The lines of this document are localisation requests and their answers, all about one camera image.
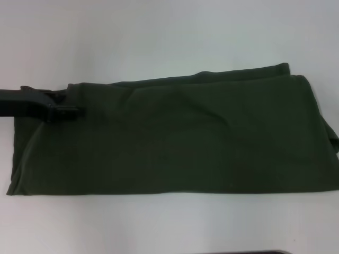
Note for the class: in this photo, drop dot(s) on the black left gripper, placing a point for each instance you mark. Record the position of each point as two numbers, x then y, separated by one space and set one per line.
21 103

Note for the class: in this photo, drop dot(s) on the dark green FREE t-shirt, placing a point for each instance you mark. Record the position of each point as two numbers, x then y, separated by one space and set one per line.
185 132

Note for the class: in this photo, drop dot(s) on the dark rounded panel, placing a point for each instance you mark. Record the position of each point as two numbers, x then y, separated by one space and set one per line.
265 252

